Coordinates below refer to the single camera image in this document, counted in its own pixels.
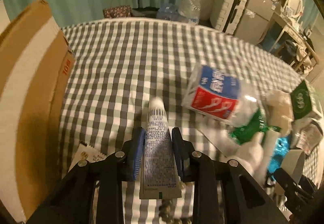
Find white vanity mirror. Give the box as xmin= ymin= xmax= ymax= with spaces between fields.
xmin=283 ymin=0 xmax=304 ymax=20

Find white blue printed tube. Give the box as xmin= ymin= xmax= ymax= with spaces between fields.
xmin=140 ymin=97 xmax=181 ymax=199

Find green white carton box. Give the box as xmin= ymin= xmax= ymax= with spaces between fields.
xmin=290 ymin=80 xmax=323 ymax=120

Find white black courier bag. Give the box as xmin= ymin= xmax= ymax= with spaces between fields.
xmin=291 ymin=117 xmax=323 ymax=157

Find white hard-shell suitcase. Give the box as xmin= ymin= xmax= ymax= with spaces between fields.
xmin=209 ymin=0 xmax=247 ymax=34

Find pack of water bottles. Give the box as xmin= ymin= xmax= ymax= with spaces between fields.
xmin=156 ymin=3 xmax=179 ymax=21

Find patterned brown bag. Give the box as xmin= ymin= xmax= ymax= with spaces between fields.
xmin=103 ymin=5 xmax=132 ymax=18

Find large clear water jug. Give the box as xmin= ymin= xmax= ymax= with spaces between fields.
xmin=178 ymin=0 xmax=200 ymax=25

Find white printed paper leaflet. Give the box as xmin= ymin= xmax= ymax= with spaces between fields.
xmin=69 ymin=142 xmax=107 ymax=171

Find cyan plastic packet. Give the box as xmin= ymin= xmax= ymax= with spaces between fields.
xmin=268 ymin=135 xmax=291 ymax=175

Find silver mini fridge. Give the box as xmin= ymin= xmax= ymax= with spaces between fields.
xmin=234 ymin=0 xmax=274 ymax=45

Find brown cardboard box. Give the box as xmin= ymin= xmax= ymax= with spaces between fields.
xmin=1 ymin=0 xmax=74 ymax=222

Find white desk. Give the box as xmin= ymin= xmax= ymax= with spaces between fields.
xmin=258 ymin=12 xmax=320 ymax=77

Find green plastic wrapper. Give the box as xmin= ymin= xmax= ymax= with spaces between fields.
xmin=228 ymin=109 xmax=281 ymax=145

